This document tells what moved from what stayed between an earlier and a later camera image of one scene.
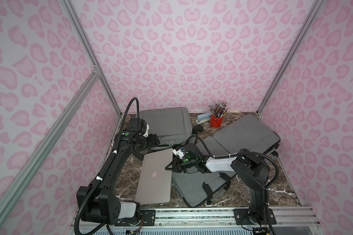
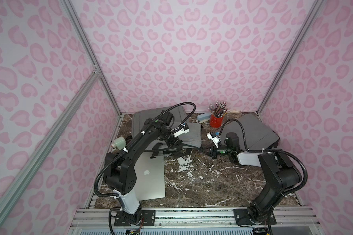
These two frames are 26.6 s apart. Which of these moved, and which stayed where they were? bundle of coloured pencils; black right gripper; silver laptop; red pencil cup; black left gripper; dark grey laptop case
Moved: silver laptop; black right gripper; black left gripper
Stayed: red pencil cup; bundle of coloured pencils; dark grey laptop case
